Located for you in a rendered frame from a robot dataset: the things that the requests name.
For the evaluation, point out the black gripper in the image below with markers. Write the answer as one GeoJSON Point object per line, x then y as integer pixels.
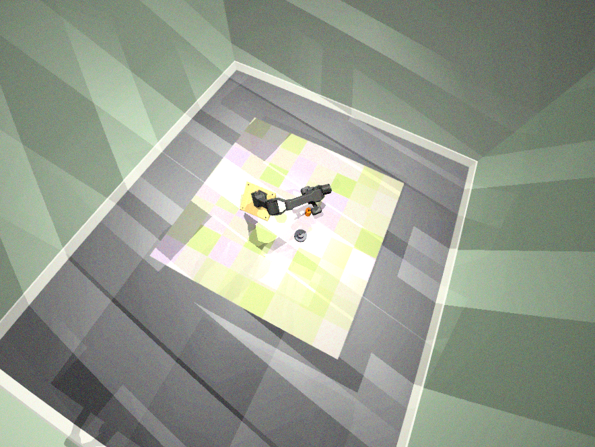
{"type": "Point", "coordinates": [316, 209]}

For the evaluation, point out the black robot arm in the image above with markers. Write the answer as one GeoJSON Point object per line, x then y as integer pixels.
{"type": "Point", "coordinates": [314, 194]}

